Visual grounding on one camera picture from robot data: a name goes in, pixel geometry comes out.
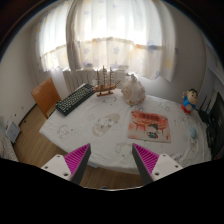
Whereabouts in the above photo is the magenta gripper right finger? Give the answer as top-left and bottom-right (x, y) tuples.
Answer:
(132, 143), (182, 185)

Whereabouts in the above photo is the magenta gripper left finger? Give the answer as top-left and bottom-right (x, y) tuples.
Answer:
(42, 144), (91, 185)

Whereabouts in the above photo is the red cartoon mouse pad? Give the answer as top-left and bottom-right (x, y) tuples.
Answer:
(127, 110), (171, 143)

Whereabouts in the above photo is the light blue computer mouse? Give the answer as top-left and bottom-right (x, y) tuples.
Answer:
(189, 126), (197, 139)

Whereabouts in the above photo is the white cartoon print tablecloth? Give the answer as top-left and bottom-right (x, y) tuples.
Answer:
(40, 90), (211, 174)

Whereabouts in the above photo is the black mechanical keyboard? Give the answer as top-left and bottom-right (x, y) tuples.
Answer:
(56, 84), (94, 116)

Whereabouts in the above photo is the white box on floor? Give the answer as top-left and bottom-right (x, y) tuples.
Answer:
(6, 121), (20, 143)

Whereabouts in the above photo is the black wifi router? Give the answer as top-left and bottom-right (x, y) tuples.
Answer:
(198, 104), (211, 124)

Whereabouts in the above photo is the large white conch shell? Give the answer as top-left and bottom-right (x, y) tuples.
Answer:
(121, 74), (146, 106)

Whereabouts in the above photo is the orange wooden chair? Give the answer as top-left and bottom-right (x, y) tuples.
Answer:
(31, 77), (61, 119)

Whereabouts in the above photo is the cartoon boy figurine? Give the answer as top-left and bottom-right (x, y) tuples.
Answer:
(181, 88), (198, 114)

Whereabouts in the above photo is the wooden model sailing ship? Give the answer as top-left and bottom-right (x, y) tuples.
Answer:
(93, 67), (119, 97)

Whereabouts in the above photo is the white radiator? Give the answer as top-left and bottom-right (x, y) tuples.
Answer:
(63, 68), (128, 93)

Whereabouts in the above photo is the left star print curtain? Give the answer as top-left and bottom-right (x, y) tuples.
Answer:
(34, 0), (73, 72)

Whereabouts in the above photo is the star print curtain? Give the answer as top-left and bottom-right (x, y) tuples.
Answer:
(66, 0), (177, 81)
(34, 0), (73, 72)

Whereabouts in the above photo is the right star print curtain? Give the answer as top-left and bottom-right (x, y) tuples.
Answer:
(66, 0), (177, 81)

